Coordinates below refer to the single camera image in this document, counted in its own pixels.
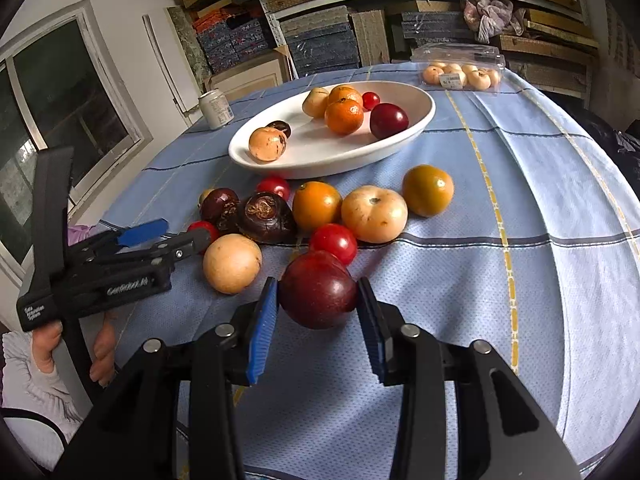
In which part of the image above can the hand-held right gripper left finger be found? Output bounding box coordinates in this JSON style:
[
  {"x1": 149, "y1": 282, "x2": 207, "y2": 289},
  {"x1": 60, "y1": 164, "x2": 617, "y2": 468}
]
[{"x1": 52, "y1": 276, "x2": 279, "y2": 480}]

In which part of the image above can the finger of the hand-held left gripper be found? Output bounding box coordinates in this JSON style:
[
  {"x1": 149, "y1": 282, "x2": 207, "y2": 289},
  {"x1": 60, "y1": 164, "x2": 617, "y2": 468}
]
[
  {"x1": 70, "y1": 218, "x2": 169, "y2": 261},
  {"x1": 92, "y1": 227, "x2": 211, "y2": 273}
]

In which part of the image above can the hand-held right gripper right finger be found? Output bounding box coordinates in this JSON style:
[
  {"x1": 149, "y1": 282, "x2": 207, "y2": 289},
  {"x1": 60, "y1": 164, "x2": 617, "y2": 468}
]
[{"x1": 355, "y1": 276, "x2": 583, "y2": 480}]

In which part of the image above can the plain yellow round fruit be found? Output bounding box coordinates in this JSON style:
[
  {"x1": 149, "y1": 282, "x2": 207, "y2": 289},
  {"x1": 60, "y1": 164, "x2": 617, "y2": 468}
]
[{"x1": 202, "y1": 235, "x2": 262, "y2": 295}]

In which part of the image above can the pale peach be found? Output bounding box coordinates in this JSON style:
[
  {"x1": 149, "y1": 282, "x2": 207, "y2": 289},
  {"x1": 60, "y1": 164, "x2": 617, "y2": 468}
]
[{"x1": 341, "y1": 185, "x2": 409, "y2": 244}]

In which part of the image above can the orange tomato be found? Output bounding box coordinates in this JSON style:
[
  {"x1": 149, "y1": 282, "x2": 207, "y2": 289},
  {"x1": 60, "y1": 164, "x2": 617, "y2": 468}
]
[{"x1": 292, "y1": 181, "x2": 343, "y2": 231}]

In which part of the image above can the speckled yellow pepino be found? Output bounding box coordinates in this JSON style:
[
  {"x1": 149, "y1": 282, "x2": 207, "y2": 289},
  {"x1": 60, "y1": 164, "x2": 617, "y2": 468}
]
[
  {"x1": 302, "y1": 87, "x2": 331, "y2": 119},
  {"x1": 248, "y1": 126, "x2": 288, "y2": 163}
]

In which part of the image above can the green-orange tomato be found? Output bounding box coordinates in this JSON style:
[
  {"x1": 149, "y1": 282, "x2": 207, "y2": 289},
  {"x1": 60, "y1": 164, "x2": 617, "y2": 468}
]
[{"x1": 402, "y1": 164, "x2": 455, "y2": 218}]

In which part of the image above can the white oval plate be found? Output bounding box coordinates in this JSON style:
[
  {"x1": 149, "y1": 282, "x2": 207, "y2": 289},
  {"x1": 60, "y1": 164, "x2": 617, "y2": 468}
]
[{"x1": 228, "y1": 80, "x2": 436, "y2": 180}]

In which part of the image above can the orange mandarin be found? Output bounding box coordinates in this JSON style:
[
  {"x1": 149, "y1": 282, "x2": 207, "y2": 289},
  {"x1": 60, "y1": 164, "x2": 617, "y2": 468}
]
[
  {"x1": 327, "y1": 85, "x2": 364, "y2": 108},
  {"x1": 324, "y1": 98, "x2": 365, "y2": 136}
]

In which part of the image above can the person's left forearm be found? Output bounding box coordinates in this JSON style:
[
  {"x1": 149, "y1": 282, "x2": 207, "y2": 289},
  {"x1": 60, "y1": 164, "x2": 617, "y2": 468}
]
[{"x1": 0, "y1": 332, "x2": 83, "y2": 441}]

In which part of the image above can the person's left hand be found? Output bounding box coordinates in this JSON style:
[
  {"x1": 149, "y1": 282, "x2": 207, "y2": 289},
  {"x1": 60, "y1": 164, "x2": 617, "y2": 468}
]
[{"x1": 31, "y1": 310, "x2": 120, "y2": 388}]

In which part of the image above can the purple cloth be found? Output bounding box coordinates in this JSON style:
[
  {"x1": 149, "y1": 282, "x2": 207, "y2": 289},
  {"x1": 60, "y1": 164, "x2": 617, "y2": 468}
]
[{"x1": 67, "y1": 224, "x2": 101, "y2": 248}]

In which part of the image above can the silver drink can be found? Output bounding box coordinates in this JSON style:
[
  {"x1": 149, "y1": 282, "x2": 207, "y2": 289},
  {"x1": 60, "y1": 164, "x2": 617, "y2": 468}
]
[{"x1": 198, "y1": 91, "x2": 234, "y2": 131}]

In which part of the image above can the sliding window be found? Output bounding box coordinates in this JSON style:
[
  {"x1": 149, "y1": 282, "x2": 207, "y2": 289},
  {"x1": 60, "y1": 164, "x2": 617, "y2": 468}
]
[{"x1": 0, "y1": 0, "x2": 153, "y2": 281}]

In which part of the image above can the blue checked tablecloth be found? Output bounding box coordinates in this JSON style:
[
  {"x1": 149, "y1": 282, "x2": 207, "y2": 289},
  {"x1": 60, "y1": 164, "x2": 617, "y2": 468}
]
[{"x1": 97, "y1": 62, "x2": 640, "y2": 480}]

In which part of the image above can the white leaning strip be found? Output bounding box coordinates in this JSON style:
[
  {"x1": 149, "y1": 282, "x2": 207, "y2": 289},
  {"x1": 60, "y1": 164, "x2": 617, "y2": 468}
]
[{"x1": 142, "y1": 14, "x2": 188, "y2": 113}]

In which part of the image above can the green marbled panel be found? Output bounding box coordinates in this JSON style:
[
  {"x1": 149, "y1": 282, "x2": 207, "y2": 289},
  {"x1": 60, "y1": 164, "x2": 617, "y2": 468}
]
[{"x1": 167, "y1": 6, "x2": 208, "y2": 78}]

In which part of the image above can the stack of blue patterned boxes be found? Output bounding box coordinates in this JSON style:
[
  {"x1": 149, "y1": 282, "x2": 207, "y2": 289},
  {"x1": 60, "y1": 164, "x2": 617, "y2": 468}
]
[
  {"x1": 195, "y1": 17, "x2": 273, "y2": 73},
  {"x1": 400, "y1": 10, "x2": 476, "y2": 43},
  {"x1": 280, "y1": 7, "x2": 361, "y2": 78}
]

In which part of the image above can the white metal shelf rack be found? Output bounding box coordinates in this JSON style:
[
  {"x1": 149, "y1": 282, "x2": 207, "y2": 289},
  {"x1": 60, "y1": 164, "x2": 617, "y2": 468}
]
[{"x1": 242, "y1": 0, "x2": 601, "y2": 111}]

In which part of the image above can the group of small pale peaches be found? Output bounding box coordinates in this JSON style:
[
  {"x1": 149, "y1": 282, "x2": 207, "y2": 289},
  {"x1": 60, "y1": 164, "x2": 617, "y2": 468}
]
[{"x1": 422, "y1": 62, "x2": 501, "y2": 92}]

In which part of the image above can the upright tan woven box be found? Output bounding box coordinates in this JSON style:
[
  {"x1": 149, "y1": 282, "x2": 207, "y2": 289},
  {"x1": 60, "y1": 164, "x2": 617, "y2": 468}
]
[{"x1": 350, "y1": 10, "x2": 391, "y2": 67}]

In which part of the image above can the clear plastic clamshell box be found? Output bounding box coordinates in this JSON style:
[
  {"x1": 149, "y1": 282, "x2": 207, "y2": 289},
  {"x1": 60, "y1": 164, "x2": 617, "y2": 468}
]
[{"x1": 411, "y1": 44, "x2": 507, "y2": 93}]

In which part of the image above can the black jacket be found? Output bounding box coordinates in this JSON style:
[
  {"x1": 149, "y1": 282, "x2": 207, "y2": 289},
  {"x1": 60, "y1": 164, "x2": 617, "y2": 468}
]
[{"x1": 565, "y1": 105, "x2": 640, "y2": 176}]

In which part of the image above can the pink cloth bundle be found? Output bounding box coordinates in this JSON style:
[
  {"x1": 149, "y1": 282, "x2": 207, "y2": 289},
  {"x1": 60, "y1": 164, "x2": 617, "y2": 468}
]
[{"x1": 460, "y1": 0, "x2": 526, "y2": 43}]

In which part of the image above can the stack of flat wooden boxes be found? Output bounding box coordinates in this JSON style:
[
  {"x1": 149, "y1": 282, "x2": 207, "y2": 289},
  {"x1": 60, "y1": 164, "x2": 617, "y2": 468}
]
[{"x1": 472, "y1": 0, "x2": 601, "y2": 91}]

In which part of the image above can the wooden picture frame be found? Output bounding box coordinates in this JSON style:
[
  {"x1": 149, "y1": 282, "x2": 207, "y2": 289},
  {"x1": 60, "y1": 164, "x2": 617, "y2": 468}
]
[{"x1": 204, "y1": 45, "x2": 293, "y2": 103}]

